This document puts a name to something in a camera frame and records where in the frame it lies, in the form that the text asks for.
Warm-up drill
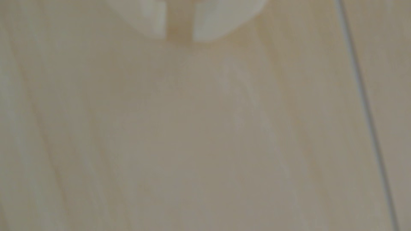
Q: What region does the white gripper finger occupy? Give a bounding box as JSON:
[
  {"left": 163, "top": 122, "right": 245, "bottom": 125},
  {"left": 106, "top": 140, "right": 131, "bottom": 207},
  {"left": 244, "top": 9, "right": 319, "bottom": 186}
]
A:
[
  {"left": 107, "top": 0, "right": 168, "bottom": 40},
  {"left": 192, "top": 0, "right": 268, "bottom": 43}
]

